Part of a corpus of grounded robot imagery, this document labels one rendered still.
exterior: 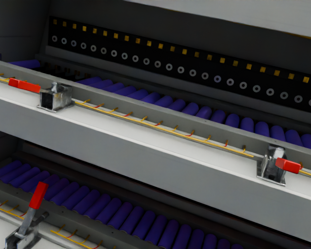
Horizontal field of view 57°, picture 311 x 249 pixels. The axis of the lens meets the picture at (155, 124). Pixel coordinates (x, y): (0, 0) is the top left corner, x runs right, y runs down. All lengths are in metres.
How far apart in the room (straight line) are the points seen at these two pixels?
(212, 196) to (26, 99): 0.26
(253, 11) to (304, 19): 0.05
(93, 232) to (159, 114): 0.19
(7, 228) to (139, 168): 0.23
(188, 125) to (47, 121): 0.17
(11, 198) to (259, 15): 0.42
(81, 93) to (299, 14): 0.27
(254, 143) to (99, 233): 0.24
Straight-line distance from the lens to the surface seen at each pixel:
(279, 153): 0.31
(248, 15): 0.32
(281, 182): 0.31
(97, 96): 0.39
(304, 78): 0.47
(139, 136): 0.33
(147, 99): 0.41
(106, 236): 0.43
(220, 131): 0.34
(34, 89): 0.34
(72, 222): 0.45
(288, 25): 0.32
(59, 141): 0.36
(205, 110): 0.41
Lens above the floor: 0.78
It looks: 5 degrees down
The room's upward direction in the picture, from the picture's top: 16 degrees clockwise
